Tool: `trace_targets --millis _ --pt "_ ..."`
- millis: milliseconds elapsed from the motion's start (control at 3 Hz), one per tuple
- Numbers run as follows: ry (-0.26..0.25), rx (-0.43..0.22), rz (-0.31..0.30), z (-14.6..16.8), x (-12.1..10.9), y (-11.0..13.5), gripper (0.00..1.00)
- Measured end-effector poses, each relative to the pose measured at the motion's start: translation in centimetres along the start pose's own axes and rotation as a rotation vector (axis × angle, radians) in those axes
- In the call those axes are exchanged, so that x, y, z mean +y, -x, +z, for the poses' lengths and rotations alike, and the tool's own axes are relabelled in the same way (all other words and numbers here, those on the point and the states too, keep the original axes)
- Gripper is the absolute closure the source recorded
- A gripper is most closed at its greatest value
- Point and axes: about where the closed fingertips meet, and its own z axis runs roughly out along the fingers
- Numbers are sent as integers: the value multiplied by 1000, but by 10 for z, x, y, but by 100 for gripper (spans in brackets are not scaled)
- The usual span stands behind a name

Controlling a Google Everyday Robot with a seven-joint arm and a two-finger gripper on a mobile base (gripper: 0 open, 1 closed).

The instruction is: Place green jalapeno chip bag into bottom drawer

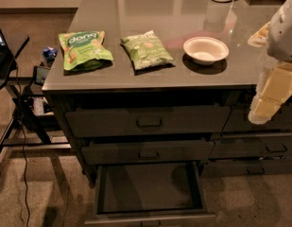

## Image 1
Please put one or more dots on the open bottom left drawer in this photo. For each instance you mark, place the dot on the open bottom left drawer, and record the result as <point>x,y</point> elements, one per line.
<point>149,195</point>

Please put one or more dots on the black phone device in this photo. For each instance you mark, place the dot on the black phone device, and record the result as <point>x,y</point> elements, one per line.
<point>39,74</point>

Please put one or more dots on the top left drawer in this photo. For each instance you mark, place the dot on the top left drawer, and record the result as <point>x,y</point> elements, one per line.
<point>146,121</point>

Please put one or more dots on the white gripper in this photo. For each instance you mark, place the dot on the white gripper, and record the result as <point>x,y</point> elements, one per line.
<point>283,38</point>

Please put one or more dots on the black side stand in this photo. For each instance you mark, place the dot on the black side stand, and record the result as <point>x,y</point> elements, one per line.
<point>25,128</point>

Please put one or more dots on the blue small object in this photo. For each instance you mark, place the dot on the blue small object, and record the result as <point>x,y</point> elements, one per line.
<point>50,53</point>

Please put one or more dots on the middle left drawer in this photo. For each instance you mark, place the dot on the middle left drawer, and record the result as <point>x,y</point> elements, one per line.
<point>141,152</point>

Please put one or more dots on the bottom right drawer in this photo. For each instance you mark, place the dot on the bottom right drawer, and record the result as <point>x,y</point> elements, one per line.
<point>228,168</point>

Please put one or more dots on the green jalapeno chip bag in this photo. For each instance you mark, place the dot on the green jalapeno chip bag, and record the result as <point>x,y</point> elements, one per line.
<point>146,50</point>

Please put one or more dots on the middle right drawer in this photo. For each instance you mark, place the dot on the middle right drawer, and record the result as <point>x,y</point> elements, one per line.
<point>253,145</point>

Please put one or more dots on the green Dang chip bag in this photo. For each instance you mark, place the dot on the green Dang chip bag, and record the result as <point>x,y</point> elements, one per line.
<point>84,50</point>

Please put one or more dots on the white paper bowl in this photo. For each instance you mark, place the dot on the white paper bowl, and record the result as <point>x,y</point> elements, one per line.
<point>205,50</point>

